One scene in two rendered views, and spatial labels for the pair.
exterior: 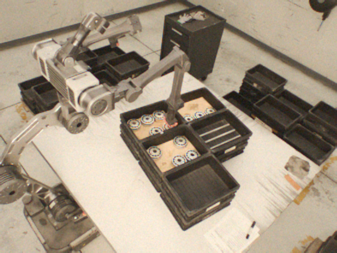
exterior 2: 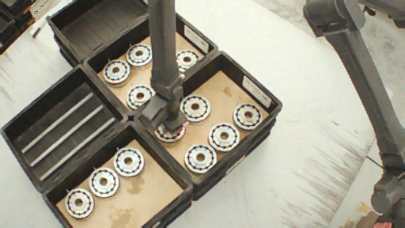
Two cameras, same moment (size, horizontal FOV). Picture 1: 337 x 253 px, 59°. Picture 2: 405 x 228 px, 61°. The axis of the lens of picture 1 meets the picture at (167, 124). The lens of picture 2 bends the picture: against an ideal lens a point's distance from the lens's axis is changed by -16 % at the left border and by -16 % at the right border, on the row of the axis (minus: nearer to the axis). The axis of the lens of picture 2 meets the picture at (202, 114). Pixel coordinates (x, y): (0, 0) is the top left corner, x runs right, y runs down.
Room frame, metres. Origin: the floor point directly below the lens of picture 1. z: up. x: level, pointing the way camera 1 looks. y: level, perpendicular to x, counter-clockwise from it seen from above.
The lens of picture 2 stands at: (2.12, 0.00, 2.07)
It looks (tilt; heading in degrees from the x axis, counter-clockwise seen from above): 63 degrees down; 172
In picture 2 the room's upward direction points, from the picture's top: 5 degrees clockwise
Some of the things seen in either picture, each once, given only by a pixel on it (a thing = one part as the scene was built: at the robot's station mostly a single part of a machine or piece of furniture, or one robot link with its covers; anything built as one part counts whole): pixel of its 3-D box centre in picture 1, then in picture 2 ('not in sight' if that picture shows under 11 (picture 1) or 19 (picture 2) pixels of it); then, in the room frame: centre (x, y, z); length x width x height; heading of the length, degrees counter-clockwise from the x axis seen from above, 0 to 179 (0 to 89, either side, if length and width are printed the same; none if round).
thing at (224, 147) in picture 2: (147, 119); (224, 136); (1.60, 0.16, 0.86); 0.10 x 0.10 x 0.01
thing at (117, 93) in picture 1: (114, 94); not in sight; (1.13, 0.29, 1.45); 0.09 x 0.08 x 0.12; 49
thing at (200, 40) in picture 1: (189, 50); not in sight; (3.38, -0.12, 0.45); 0.60 x 0.45 x 0.90; 139
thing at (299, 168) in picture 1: (298, 165); not in sight; (1.53, -1.05, 0.71); 0.22 x 0.19 x 0.01; 139
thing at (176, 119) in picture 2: (170, 115); (169, 109); (1.55, -0.01, 0.98); 0.10 x 0.07 x 0.07; 34
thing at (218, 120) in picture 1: (218, 134); (64, 132); (1.56, -0.39, 0.87); 0.40 x 0.30 x 0.11; 129
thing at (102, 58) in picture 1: (107, 65); not in sight; (2.95, 0.84, 0.31); 0.40 x 0.30 x 0.34; 139
